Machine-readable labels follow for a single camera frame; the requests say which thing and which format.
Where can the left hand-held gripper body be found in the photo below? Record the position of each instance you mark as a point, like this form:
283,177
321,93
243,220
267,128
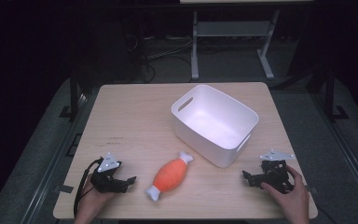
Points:
107,174

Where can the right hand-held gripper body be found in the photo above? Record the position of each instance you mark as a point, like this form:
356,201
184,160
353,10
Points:
276,171

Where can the orange plush drumstick toy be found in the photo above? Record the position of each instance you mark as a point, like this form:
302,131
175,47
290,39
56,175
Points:
170,175

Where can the white plastic storage bin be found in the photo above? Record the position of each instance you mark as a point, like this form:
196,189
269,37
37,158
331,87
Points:
215,125

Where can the person's left hand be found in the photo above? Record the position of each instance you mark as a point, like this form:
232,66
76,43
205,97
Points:
90,199

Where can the person's right hand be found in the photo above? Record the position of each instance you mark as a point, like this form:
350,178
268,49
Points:
289,199

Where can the black metal stand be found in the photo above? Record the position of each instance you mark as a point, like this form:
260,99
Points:
74,90
331,93

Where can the white metal table frame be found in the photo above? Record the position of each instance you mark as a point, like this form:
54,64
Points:
231,40

